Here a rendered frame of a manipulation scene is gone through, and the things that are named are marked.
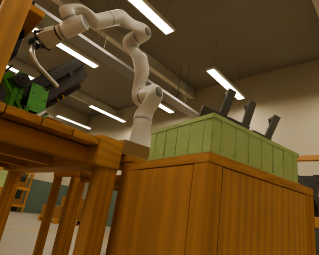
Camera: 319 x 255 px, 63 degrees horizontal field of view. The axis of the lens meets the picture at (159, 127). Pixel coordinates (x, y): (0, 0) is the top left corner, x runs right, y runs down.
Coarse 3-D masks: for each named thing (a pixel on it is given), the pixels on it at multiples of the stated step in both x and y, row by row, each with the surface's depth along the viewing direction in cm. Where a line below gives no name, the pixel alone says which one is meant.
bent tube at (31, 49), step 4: (36, 40) 143; (32, 44) 140; (36, 44) 144; (32, 48) 138; (28, 52) 137; (32, 52) 137; (32, 56) 136; (32, 60) 137; (36, 60) 138; (36, 64) 138; (36, 68) 139; (40, 68) 140; (40, 72) 141; (44, 72) 142; (44, 76) 144; (48, 76) 145; (48, 80) 147; (52, 80) 148; (52, 84) 149; (56, 84) 151
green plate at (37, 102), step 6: (36, 84) 172; (30, 90) 167; (36, 90) 170; (42, 90) 173; (48, 90) 177; (30, 96) 165; (36, 96) 168; (42, 96) 172; (30, 102) 164; (36, 102) 167; (42, 102) 170; (30, 108) 162; (36, 108) 165; (42, 108) 168
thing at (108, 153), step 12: (108, 144) 127; (120, 144) 132; (96, 156) 122; (108, 156) 126; (120, 156) 131; (12, 168) 206; (24, 168) 188; (36, 168) 176; (48, 168) 166; (60, 168) 156; (72, 168) 148; (84, 168) 140
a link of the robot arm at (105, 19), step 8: (64, 8) 133; (72, 8) 135; (80, 8) 139; (88, 8) 142; (64, 16) 134; (88, 16) 144; (96, 16) 145; (104, 16) 149; (112, 16) 153; (88, 24) 149; (96, 24) 146; (104, 24) 150; (112, 24) 156
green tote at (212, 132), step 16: (176, 128) 113; (192, 128) 104; (208, 128) 97; (224, 128) 99; (240, 128) 104; (160, 144) 120; (176, 144) 110; (192, 144) 101; (208, 144) 94; (224, 144) 97; (240, 144) 103; (256, 144) 109; (272, 144) 116; (240, 160) 101; (256, 160) 107; (272, 160) 114; (288, 160) 122; (288, 176) 120
